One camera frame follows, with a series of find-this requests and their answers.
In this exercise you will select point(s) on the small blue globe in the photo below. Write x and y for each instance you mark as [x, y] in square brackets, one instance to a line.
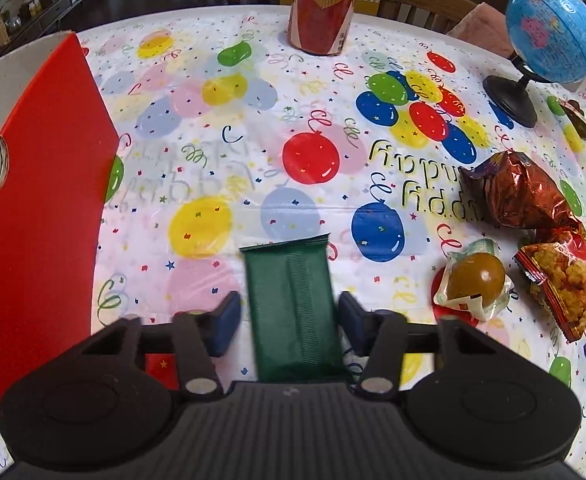
[548, 35]

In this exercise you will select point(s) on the dark candy wrapper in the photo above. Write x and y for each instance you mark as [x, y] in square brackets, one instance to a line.
[585, 127]

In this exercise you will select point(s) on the red rice cracker bag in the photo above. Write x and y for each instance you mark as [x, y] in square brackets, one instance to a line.
[563, 280]

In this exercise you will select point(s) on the wooden tv cabinet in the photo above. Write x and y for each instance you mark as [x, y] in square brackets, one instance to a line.
[58, 5]

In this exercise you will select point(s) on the brown foil snack bag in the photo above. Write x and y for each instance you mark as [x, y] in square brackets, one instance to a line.
[518, 190]

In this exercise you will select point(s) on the braised egg packet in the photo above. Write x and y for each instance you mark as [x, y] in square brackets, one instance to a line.
[473, 272]

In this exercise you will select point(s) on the orange juice bottle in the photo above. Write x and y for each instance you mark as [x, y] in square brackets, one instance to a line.
[323, 15]

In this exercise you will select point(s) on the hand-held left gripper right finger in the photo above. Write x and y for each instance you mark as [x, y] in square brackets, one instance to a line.
[353, 321]

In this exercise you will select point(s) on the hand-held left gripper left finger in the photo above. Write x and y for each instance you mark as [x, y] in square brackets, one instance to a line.
[225, 325]

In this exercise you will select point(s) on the pink cloth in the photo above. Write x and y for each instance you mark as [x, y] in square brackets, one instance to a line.
[483, 30]

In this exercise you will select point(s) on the balloon print tablecloth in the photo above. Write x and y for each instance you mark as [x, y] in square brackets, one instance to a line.
[273, 160]

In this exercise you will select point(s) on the red cardboard box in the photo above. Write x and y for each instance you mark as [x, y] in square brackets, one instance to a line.
[38, 240]

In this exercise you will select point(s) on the green snack packet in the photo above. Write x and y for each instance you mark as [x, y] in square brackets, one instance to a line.
[293, 305]

